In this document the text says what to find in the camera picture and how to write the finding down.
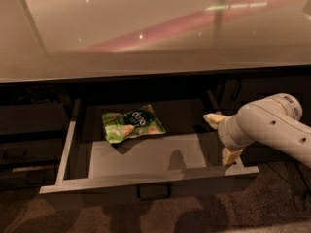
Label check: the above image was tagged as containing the green snack bag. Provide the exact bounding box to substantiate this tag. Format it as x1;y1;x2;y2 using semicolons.
101;104;166;144

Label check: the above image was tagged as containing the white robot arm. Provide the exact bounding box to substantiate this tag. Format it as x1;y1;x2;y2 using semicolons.
203;93;311;167

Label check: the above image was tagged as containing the dark grey cabinet door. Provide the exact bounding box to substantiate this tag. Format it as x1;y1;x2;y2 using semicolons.
213;71;311;165

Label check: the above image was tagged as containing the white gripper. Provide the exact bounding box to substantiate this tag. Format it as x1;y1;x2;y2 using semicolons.
203;114;254;166

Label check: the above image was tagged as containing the dark grey drawer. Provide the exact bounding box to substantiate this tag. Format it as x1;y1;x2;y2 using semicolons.
0;165;58;190
0;138;63;164
39;91;259;209
0;103;68;135

